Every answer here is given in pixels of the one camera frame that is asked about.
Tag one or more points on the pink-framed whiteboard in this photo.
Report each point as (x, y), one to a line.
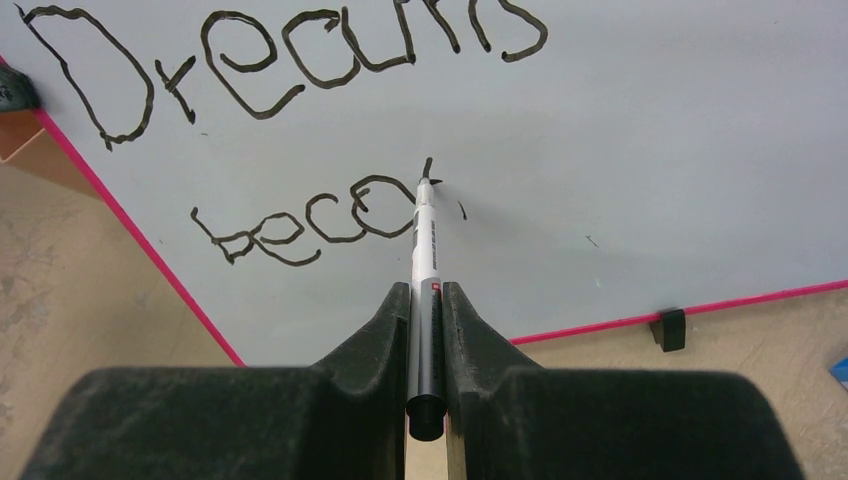
(595, 160)

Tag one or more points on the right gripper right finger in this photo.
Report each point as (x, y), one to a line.
(510, 418)

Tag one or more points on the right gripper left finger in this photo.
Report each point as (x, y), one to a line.
(339, 418)

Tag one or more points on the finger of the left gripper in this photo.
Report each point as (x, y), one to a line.
(16, 91)

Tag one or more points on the black whiteboard stand foot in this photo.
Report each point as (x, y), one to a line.
(669, 330)

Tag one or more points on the black and white marker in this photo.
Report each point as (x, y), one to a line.
(426, 406)

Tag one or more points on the peach plastic file organizer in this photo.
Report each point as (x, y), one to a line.
(27, 146)

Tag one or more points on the blue notebook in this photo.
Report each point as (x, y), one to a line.
(839, 371)

